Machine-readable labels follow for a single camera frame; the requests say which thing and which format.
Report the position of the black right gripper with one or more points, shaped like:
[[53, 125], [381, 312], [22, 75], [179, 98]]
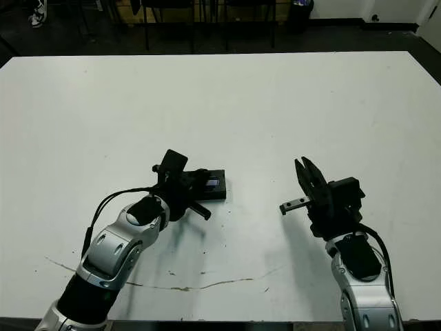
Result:
[[330, 220]]

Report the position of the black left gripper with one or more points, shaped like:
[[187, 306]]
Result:
[[175, 196]]

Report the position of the black box lid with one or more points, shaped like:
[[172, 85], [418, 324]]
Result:
[[217, 194]]

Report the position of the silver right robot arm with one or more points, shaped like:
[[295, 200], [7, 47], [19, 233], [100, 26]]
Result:
[[368, 293]]

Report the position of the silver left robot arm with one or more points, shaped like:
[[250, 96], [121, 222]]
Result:
[[110, 248]]

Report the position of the black metal chair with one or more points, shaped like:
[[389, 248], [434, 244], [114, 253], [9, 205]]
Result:
[[147, 34]]

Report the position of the black bin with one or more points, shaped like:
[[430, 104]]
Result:
[[301, 17]]

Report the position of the white cabinet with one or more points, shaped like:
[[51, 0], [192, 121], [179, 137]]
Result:
[[430, 24]]

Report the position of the white sneaker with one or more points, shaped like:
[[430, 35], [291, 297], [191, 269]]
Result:
[[36, 19]]

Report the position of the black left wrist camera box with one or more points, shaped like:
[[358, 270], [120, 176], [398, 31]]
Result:
[[174, 160]]

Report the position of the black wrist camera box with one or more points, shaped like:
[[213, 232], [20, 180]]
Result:
[[346, 191], [174, 160]]

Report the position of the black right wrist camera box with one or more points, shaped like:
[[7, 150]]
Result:
[[346, 191]]

